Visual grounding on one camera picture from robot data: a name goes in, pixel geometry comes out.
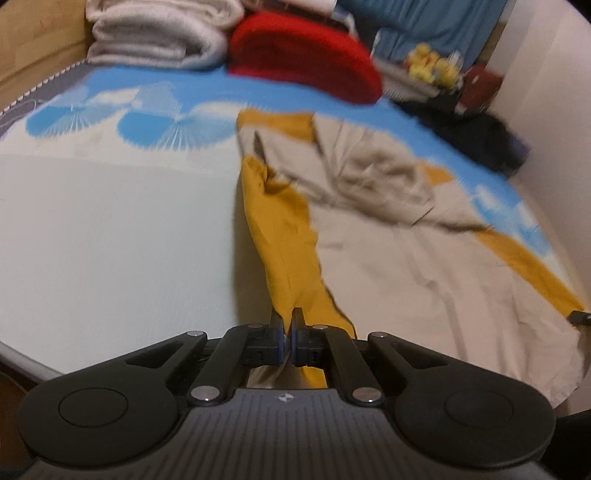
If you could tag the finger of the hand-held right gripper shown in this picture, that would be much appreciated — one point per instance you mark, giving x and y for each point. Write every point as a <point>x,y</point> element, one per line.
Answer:
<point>581,316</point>

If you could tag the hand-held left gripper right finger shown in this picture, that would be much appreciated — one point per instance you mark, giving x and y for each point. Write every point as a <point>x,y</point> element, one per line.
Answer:
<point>298,344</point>

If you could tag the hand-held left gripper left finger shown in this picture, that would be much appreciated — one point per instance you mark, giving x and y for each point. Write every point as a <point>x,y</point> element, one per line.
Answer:
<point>280,344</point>

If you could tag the beige and mustard hooded jacket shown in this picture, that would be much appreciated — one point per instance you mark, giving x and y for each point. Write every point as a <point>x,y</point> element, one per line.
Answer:
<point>415,258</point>

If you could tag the blue and white bed sheet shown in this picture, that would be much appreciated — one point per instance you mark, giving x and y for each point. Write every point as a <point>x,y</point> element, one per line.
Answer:
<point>115,221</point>

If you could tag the black jacket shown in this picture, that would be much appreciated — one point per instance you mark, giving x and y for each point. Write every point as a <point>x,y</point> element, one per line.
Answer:
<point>475,134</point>

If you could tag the dark red bag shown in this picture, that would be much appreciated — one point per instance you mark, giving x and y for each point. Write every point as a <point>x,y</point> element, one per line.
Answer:
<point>480,87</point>

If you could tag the yellow plush toy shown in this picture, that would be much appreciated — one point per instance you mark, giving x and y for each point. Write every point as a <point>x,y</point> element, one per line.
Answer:
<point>447,69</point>
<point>420,57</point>

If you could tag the red fleece blanket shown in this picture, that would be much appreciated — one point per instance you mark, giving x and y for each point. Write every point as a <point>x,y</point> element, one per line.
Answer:
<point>304,53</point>

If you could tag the white folded quilt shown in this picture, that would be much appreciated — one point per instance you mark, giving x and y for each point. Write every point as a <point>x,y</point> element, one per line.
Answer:
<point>152,37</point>

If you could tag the blue curtain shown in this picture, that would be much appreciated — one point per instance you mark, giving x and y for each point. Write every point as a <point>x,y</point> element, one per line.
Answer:
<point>415,21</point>

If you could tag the white folded sheet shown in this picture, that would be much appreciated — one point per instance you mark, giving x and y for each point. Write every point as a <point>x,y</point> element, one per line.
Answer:
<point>286,4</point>

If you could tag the wooden headboard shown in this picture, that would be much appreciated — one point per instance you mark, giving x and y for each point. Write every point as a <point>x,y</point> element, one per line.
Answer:
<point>37,46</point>

